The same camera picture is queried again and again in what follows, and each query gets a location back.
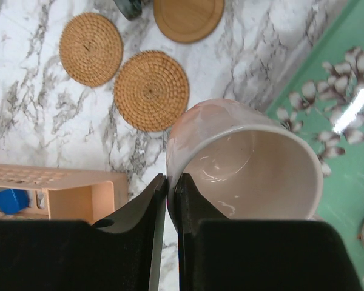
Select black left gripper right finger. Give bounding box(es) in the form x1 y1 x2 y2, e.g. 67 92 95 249
173 173 362 290

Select light wooden coaster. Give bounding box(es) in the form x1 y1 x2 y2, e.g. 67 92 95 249
153 0 225 44

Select blue grey stamp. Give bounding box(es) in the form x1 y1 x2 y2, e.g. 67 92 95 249
0 189 29 215

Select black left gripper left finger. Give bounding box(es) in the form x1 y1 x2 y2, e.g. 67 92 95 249
0 174 167 290

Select orange plastic file organizer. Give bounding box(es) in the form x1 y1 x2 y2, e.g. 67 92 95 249
0 164 128 224

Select pink ceramic mug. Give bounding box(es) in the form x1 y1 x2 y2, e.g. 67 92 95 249
166 99 323 220

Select green floral tray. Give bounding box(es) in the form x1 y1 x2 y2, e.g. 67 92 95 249
266 1 364 288

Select grey ceramic mug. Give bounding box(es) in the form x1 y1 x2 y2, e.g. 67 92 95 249
113 0 142 21

